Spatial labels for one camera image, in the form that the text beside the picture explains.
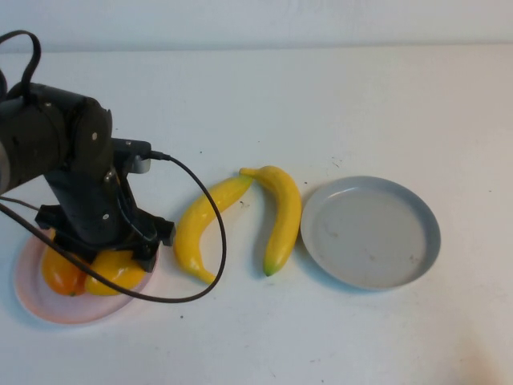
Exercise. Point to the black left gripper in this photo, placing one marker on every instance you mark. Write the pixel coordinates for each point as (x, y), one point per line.
(88, 208)

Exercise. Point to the yellow mango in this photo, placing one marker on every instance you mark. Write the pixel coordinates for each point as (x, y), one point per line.
(120, 272)

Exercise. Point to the mango with orange end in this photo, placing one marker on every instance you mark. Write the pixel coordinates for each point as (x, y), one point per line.
(60, 276)

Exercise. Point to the yellow banana hooked stem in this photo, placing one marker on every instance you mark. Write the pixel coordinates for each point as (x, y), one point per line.
(192, 228)

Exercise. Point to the yellow banana green tip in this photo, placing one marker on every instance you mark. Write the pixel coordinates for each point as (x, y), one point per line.
(284, 216)

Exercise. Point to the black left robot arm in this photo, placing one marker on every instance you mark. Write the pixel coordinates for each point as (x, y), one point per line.
(40, 132)

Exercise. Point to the pink round plate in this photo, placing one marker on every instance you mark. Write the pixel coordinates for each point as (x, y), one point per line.
(60, 310)

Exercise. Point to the grey-blue round plate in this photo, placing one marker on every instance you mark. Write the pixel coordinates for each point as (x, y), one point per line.
(368, 240)

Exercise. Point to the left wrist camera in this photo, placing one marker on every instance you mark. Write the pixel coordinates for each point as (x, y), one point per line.
(142, 164)

